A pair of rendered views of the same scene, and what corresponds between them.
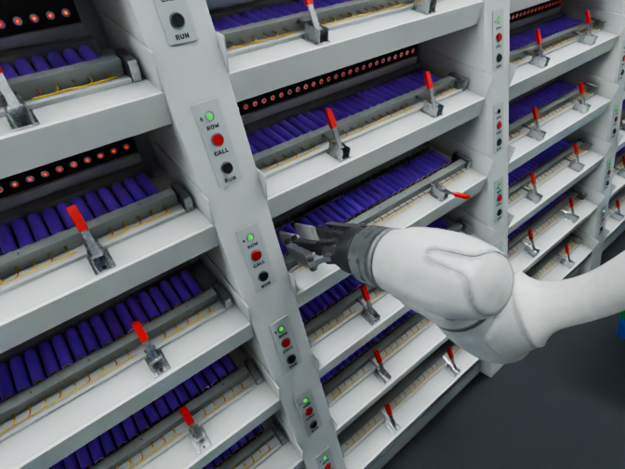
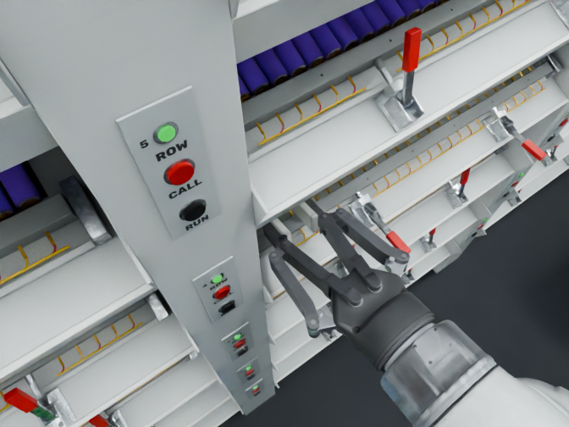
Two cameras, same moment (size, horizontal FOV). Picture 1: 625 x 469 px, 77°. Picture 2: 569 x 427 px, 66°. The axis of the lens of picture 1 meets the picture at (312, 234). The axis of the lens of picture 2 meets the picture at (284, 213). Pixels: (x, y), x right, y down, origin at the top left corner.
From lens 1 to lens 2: 0.44 m
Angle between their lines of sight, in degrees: 32
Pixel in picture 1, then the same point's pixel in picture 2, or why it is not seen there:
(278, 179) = (280, 165)
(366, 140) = (448, 75)
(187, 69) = (107, 26)
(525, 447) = not seen: hidden behind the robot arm
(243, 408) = (171, 388)
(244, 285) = (195, 323)
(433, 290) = not seen: outside the picture
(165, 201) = (50, 227)
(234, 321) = (173, 341)
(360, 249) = (414, 389)
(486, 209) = (539, 136)
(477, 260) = not seen: outside the picture
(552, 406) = (488, 317)
